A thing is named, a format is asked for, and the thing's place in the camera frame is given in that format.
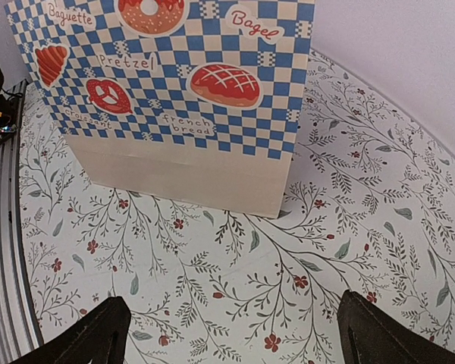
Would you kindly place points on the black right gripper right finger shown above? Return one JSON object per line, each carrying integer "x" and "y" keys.
{"x": 369, "y": 335}

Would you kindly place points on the floral patterned table mat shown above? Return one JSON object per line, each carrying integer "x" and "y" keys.
{"x": 369, "y": 207}

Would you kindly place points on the aluminium table edge rail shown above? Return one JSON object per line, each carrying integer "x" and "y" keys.
{"x": 19, "y": 331}

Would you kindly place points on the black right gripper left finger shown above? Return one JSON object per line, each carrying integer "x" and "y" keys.
{"x": 99, "y": 337}

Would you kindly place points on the checkered paper takeout bag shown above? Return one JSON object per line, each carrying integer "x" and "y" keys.
{"x": 195, "y": 101}

